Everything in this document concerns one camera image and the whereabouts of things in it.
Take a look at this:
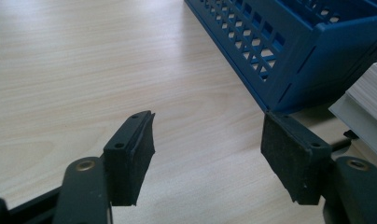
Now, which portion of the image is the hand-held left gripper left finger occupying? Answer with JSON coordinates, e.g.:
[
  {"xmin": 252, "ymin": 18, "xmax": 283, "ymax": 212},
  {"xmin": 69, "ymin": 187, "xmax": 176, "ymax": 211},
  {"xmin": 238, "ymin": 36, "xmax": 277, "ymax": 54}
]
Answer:
[{"xmin": 103, "ymin": 110, "xmax": 157, "ymax": 207}]

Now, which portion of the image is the thick blue book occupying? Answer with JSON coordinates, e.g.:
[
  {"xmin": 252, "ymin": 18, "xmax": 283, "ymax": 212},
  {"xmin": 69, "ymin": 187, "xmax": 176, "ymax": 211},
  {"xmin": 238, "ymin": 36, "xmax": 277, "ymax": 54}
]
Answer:
[{"xmin": 328, "ymin": 50, "xmax": 377, "ymax": 162}]

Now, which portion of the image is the blue plastic file rack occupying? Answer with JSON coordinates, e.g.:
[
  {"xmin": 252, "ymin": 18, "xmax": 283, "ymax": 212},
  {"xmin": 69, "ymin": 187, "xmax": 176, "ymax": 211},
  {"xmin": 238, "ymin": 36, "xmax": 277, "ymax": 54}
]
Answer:
[{"xmin": 184, "ymin": 0, "xmax": 377, "ymax": 114}]

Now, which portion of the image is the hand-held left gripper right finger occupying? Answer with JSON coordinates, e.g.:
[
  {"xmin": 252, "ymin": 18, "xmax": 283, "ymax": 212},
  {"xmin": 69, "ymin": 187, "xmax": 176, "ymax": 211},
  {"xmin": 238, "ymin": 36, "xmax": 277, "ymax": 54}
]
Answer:
[{"xmin": 260, "ymin": 111, "xmax": 333, "ymax": 206}]

